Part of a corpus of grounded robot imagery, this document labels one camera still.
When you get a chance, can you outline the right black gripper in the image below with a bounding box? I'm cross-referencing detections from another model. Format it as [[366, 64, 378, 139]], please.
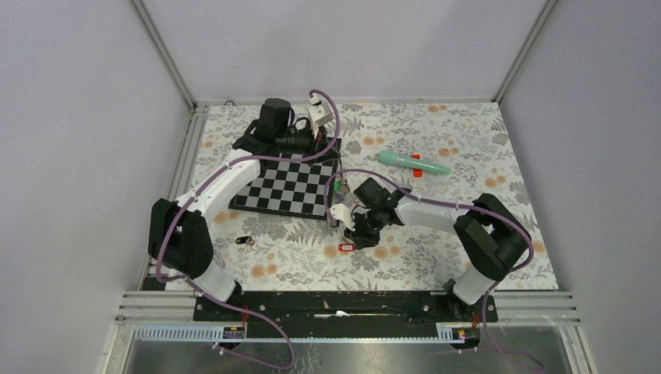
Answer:
[[345, 206, 384, 251]]

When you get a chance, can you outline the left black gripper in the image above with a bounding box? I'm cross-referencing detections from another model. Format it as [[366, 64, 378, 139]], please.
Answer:
[[277, 122, 341, 167]]

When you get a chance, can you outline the key with red tag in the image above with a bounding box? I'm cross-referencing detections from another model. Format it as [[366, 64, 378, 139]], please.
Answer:
[[338, 242, 356, 253]]

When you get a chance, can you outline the keyring with coloured key tags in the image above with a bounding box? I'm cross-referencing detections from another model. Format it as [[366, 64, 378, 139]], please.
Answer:
[[329, 158, 349, 203]]

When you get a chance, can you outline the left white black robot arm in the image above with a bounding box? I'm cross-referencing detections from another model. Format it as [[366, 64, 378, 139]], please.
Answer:
[[147, 90, 341, 320]]

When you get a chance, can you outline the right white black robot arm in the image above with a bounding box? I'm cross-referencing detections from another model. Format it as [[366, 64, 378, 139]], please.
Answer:
[[328, 178, 532, 321]]

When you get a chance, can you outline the black white chessboard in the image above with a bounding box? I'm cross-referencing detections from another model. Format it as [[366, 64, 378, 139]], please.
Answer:
[[228, 153, 336, 221]]

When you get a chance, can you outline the mint green flashlight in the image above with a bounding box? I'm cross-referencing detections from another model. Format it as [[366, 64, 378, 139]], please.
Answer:
[[377, 150, 451, 175]]

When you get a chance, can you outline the key with black tag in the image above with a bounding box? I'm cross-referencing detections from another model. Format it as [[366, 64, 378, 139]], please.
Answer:
[[235, 236, 255, 246]]

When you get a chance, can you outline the floral patterned table mat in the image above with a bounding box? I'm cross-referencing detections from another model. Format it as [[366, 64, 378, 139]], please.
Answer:
[[210, 103, 557, 291]]

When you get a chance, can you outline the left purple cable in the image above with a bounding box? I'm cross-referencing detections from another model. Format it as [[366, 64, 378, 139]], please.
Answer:
[[154, 89, 342, 372]]

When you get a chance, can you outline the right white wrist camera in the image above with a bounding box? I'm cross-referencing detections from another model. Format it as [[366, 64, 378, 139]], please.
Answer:
[[329, 203, 355, 231]]

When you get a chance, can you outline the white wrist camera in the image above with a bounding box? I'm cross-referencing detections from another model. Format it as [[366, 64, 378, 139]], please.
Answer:
[[308, 97, 334, 127], [329, 203, 355, 231]]

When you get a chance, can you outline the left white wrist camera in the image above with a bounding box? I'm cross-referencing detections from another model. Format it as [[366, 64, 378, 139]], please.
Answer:
[[308, 97, 334, 127]]

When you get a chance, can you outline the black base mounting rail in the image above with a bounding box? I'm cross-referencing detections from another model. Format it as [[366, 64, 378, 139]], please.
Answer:
[[193, 291, 499, 339]]

